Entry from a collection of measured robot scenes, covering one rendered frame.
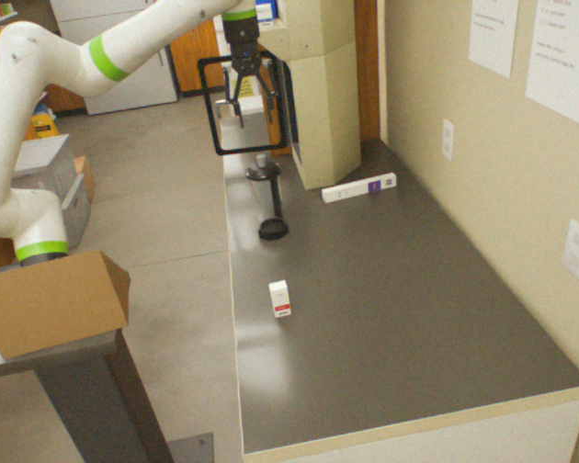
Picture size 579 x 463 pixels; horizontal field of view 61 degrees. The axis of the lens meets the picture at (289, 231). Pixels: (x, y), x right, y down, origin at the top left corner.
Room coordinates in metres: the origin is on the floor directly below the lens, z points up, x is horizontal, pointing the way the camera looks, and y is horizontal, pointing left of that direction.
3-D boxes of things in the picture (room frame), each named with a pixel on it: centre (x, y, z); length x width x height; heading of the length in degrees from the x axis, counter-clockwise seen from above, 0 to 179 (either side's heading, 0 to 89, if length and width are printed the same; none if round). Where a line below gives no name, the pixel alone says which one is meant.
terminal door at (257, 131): (1.96, 0.11, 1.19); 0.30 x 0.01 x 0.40; 86
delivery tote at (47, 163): (3.35, 1.71, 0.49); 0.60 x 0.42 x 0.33; 4
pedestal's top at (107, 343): (1.10, 0.65, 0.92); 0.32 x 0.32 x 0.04; 6
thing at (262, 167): (1.38, 0.05, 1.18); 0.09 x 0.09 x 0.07
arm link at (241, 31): (1.38, 0.05, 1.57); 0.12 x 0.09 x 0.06; 4
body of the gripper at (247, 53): (1.38, 0.05, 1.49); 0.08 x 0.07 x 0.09; 94
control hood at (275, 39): (1.80, -0.01, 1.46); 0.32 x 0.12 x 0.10; 4
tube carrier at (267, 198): (1.38, 0.05, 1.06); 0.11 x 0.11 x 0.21
